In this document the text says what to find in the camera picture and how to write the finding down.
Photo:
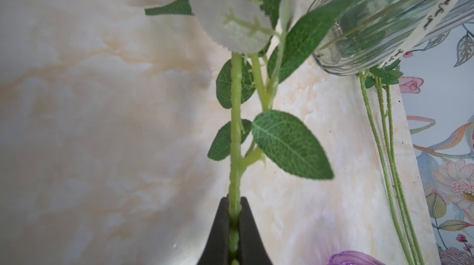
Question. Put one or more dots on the clear glass vase with twine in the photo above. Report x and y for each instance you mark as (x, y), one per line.
(370, 31)

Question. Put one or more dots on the small red rose stem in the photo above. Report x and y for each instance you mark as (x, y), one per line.
(267, 46)

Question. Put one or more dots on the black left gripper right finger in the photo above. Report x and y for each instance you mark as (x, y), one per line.
(251, 248)

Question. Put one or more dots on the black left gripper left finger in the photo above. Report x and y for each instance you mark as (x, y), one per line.
(216, 251)

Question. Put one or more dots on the purple blue glass vase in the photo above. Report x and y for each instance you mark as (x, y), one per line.
(353, 258)

